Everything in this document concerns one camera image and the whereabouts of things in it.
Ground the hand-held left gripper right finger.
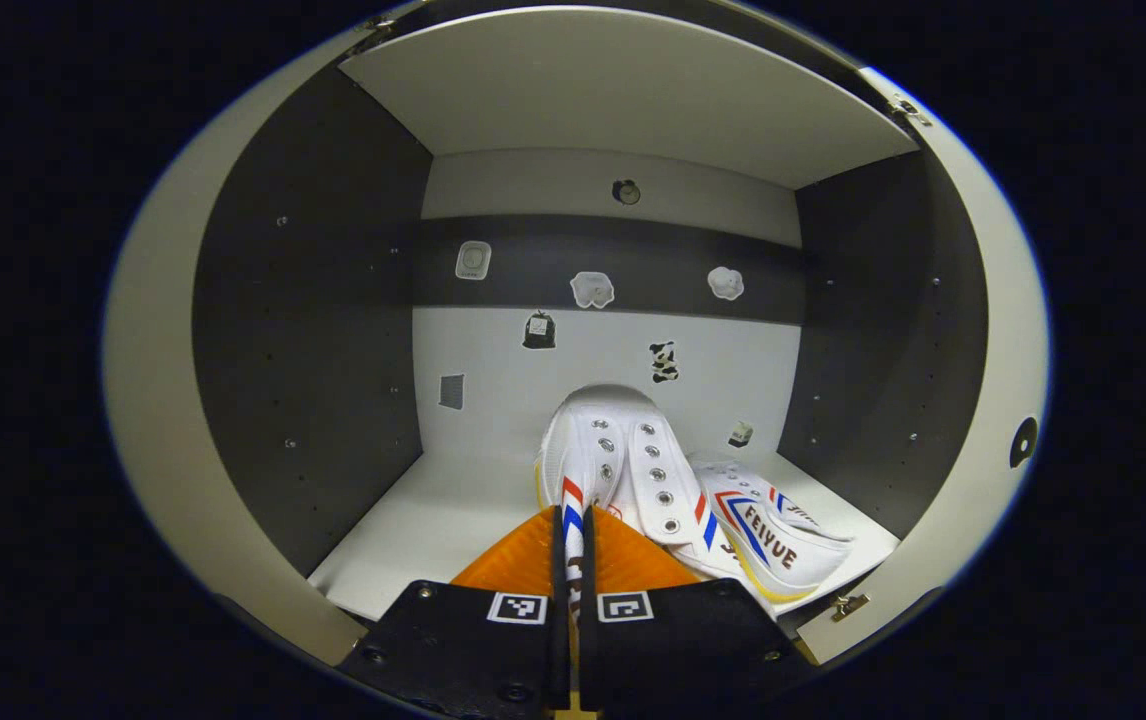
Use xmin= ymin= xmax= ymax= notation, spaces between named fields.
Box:
xmin=578 ymin=505 xmax=819 ymax=713

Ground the white canvas shoe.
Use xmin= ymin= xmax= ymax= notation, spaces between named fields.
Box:
xmin=533 ymin=384 xmax=734 ymax=626
xmin=688 ymin=458 xmax=856 ymax=605

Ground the white shoe cabinet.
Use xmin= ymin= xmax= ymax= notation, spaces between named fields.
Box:
xmin=103 ymin=0 xmax=1052 ymax=671

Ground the white cabinet door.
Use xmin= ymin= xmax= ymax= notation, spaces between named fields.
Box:
xmin=798 ymin=65 xmax=1052 ymax=666
xmin=103 ymin=20 xmax=404 ymax=669

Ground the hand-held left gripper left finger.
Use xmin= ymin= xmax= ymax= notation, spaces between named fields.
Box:
xmin=333 ymin=505 xmax=572 ymax=713

